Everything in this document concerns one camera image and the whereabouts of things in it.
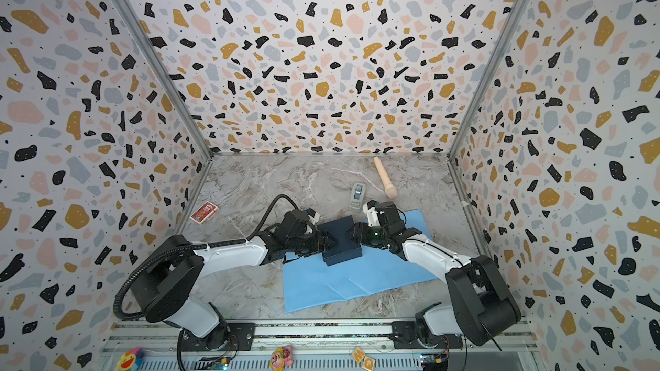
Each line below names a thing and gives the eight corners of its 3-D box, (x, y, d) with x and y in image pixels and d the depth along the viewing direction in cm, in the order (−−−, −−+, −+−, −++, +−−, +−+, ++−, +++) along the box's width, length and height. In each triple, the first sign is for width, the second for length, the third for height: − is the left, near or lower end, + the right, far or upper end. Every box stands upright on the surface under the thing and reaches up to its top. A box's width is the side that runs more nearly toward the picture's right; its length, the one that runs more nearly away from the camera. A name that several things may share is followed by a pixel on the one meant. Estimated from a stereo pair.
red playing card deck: (192, 220, 101) (189, 216, 99) (209, 204, 106) (207, 200, 104) (202, 226, 99) (200, 223, 97) (219, 209, 104) (217, 206, 102)
